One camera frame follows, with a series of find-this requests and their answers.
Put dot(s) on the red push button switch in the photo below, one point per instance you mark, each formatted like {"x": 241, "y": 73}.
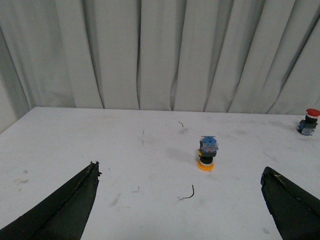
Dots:
{"x": 307, "y": 126}

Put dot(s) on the white pleated curtain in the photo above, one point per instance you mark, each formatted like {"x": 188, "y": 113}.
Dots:
{"x": 223, "y": 56}

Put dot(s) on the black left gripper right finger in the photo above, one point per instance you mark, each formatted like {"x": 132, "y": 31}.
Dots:
{"x": 295, "y": 211}

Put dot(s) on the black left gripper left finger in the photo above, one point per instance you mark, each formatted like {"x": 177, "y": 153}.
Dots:
{"x": 63, "y": 215}

